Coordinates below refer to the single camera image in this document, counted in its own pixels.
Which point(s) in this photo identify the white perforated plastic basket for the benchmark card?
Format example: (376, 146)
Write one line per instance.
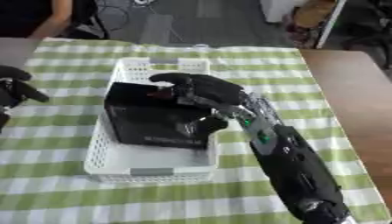
(153, 163)

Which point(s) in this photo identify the black chair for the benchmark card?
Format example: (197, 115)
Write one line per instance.
(89, 20)

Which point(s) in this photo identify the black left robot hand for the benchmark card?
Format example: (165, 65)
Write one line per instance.
(15, 87)

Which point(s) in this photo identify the brown bag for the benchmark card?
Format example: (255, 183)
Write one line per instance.
(309, 20)

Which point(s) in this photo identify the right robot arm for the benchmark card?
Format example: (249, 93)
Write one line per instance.
(293, 163)

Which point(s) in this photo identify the person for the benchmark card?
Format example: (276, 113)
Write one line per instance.
(35, 17)

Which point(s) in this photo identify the white board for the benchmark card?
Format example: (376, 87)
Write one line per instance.
(329, 23)

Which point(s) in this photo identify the black rectangular box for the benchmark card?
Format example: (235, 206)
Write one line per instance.
(148, 119)

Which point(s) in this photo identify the white cabinet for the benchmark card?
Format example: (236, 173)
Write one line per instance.
(278, 10)

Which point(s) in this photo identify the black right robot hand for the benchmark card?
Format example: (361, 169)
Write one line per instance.
(214, 87)

